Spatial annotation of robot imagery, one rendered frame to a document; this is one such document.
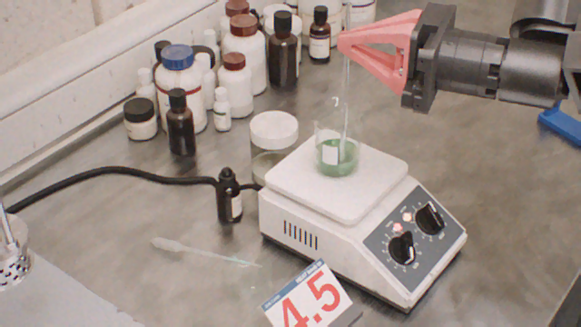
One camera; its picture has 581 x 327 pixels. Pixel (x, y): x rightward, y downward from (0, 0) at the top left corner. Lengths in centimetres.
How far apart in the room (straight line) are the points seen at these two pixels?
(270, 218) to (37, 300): 26
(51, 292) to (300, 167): 29
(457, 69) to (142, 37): 54
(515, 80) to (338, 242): 25
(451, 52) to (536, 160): 38
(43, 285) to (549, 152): 65
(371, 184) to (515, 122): 34
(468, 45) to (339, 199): 22
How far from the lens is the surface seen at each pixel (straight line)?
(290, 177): 83
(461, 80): 69
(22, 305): 85
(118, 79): 109
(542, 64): 68
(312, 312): 78
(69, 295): 84
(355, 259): 80
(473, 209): 94
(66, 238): 92
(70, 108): 104
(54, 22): 105
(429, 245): 83
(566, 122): 111
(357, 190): 81
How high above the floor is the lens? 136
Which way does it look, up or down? 38 degrees down
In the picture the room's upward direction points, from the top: straight up
